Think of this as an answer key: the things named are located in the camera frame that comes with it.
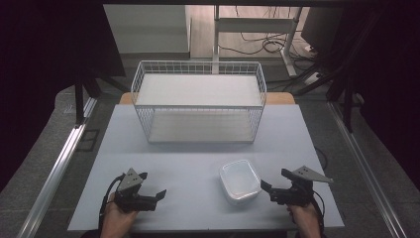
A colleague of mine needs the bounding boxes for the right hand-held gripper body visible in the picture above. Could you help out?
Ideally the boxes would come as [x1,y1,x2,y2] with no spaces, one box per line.
[268,166,335,208]

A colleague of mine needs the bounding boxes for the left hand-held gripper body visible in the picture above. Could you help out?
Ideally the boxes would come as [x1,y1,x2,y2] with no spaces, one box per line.
[113,168,158,213]

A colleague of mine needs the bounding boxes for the person's right hand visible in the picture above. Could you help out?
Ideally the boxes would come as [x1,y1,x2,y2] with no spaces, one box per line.
[285,201,322,232]

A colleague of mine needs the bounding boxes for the person's left hand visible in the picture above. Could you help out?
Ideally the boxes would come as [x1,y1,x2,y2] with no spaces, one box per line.
[100,192,140,232]

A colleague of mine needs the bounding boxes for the white plastic container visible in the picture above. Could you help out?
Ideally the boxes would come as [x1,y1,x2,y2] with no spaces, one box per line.
[219,159,263,206]

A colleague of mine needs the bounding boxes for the black metal stand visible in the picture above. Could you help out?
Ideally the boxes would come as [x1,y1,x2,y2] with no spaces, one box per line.
[73,73,102,129]

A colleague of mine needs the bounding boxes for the white power strip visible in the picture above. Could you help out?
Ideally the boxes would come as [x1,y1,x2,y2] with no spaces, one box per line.
[301,69,322,86]

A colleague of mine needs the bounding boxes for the dark curtain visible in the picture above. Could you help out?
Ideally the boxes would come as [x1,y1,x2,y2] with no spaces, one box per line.
[0,0,127,194]
[325,0,420,191]

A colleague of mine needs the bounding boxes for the white cabinet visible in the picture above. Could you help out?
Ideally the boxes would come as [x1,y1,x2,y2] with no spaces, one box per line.
[102,4,193,56]

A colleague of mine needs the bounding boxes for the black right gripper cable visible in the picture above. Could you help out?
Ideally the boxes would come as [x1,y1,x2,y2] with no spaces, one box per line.
[309,188,327,238]

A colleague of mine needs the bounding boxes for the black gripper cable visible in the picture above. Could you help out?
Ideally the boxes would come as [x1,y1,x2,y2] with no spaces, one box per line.
[97,174,126,232]
[309,188,327,238]

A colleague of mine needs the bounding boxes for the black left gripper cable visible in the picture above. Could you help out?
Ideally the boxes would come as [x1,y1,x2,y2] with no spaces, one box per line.
[97,174,126,232]

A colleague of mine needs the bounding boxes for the aluminium rail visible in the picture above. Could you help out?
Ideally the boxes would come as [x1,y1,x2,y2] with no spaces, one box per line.
[15,97,99,238]
[326,100,408,238]

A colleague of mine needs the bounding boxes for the white wire shelf rack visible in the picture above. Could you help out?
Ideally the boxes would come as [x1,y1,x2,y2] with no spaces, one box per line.
[130,59,267,145]

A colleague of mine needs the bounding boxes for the black floor cables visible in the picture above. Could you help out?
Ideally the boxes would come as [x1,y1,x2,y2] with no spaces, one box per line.
[217,5,320,58]

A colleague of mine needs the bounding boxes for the white desk frame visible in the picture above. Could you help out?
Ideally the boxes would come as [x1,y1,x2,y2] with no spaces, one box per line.
[212,4,304,79]

